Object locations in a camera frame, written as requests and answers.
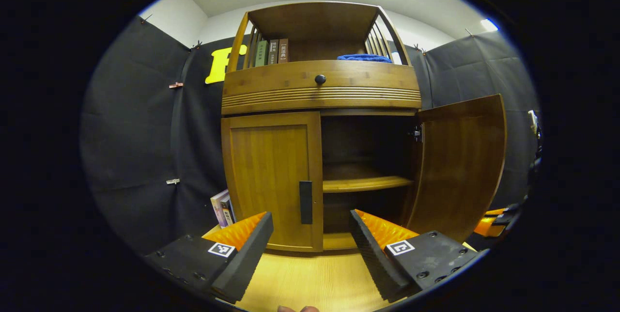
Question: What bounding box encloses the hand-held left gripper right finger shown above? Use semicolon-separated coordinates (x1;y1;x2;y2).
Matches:
349;209;485;303

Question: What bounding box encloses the wooden cabinet door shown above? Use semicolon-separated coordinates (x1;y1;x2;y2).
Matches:
404;94;508;244
221;111;324;253

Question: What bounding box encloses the wooden inner cabinet shelf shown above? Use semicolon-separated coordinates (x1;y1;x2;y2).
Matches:
323;164;415;193

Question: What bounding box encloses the wooden double-door shoe cabinet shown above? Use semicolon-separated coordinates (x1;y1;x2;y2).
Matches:
221;1;508;253

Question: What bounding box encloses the wooden cabinet drawer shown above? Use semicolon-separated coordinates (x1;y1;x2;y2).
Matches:
222;60;422;115

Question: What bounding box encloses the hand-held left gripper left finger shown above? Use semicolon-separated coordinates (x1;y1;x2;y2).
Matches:
144;212;275;304

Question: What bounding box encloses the dark book with orange spine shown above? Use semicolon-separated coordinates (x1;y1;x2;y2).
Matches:
220;195;236;226

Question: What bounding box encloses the blue cloth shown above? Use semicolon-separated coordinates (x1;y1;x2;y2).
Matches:
337;54;393;64

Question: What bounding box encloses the white and purple book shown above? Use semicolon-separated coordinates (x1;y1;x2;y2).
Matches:
210;189;230;229

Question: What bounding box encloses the black backdrop cloth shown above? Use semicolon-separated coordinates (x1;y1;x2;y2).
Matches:
80;12;541;254

